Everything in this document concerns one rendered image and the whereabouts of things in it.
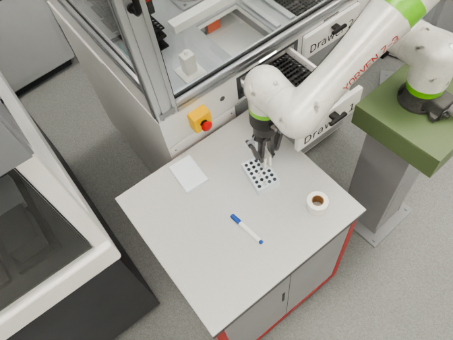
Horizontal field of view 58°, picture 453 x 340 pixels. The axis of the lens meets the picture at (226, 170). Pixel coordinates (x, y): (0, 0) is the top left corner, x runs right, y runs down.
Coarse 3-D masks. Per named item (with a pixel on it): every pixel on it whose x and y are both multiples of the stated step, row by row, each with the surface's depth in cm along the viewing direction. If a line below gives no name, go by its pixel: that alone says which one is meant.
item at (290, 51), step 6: (288, 48) 155; (282, 54) 158; (294, 54) 154; (300, 54) 153; (270, 60) 156; (300, 60) 153; (306, 60) 151; (306, 66) 152; (312, 66) 149; (348, 90) 141
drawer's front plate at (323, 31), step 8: (352, 8) 159; (336, 16) 157; (344, 16) 159; (352, 16) 162; (328, 24) 155; (312, 32) 153; (320, 32) 156; (328, 32) 159; (344, 32) 166; (304, 40) 154; (312, 40) 156; (320, 40) 159; (304, 48) 156; (312, 48) 159; (320, 48) 163; (304, 56) 160
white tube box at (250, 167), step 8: (248, 160) 142; (256, 160) 143; (248, 168) 141; (256, 168) 140; (248, 176) 139; (256, 176) 138; (264, 176) 138; (272, 176) 138; (256, 184) 137; (272, 184) 136; (256, 192) 138; (264, 192) 138
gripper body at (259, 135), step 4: (256, 132) 120; (260, 132) 118; (264, 132) 118; (268, 132) 118; (272, 132) 119; (276, 132) 121; (252, 136) 123; (256, 136) 122; (260, 136) 120; (264, 136) 119; (268, 136) 120; (256, 140) 123; (260, 140) 124; (268, 140) 126
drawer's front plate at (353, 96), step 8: (360, 88) 137; (344, 96) 136; (352, 96) 137; (360, 96) 141; (336, 104) 134; (344, 104) 137; (328, 112) 133; (336, 112) 137; (352, 112) 146; (328, 120) 138; (328, 128) 142; (312, 136) 138; (296, 144) 136; (304, 144) 138
